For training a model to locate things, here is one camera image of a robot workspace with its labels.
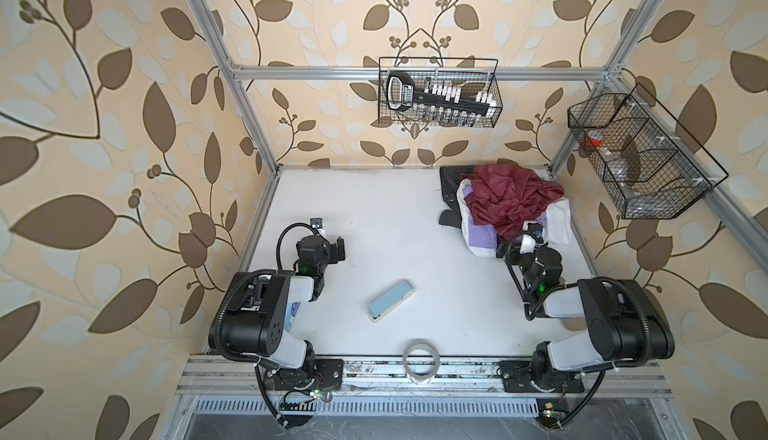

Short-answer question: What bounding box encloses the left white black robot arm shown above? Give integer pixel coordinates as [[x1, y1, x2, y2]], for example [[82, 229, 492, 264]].
[[208, 218, 345, 429]]

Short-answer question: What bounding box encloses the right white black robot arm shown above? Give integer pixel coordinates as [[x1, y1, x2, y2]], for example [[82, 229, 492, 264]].
[[498, 240, 675, 393]]

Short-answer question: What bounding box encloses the white cloth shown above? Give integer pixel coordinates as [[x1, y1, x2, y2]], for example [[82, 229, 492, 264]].
[[456, 179, 573, 258]]

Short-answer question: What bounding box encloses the maroon cloth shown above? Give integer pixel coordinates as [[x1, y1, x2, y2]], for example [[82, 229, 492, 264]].
[[465, 164, 564, 240]]

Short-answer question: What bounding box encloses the black cloth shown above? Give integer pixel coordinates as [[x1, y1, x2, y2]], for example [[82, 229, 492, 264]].
[[438, 166, 475, 229]]

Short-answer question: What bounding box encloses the light blue sponge block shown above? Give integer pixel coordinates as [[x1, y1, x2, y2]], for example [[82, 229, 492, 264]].
[[368, 280, 415, 323]]

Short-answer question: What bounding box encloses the clear bottle red cap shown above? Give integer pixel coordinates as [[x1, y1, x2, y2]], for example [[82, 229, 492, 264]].
[[584, 130, 638, 189]]

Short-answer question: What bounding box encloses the clear tape roll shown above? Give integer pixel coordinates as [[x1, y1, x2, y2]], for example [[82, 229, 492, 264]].
[[402, 339, 441, 385]]

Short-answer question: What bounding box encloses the black socket wrench set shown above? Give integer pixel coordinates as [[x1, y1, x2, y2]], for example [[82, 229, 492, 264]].
[[378, 69, 503, 120]]

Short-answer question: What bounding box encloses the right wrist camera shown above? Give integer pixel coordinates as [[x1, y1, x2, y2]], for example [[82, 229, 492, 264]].
[[520, 222, 545, 254]]

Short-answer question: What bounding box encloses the right black wire basket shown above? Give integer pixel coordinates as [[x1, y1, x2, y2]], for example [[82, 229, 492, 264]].
[[567, 84, 728, 220]]

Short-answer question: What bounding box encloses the black wire basket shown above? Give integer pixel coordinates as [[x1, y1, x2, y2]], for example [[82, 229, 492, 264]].
[[378, 56, 503, 129], [567, 84, 728, 220]]

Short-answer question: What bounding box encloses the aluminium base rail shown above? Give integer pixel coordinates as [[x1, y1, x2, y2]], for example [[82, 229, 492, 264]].
[[173, 353, 673, 418]]

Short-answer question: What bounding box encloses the back black wire basket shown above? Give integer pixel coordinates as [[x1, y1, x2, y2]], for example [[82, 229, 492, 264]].
[[378, 56, 503, 129]]

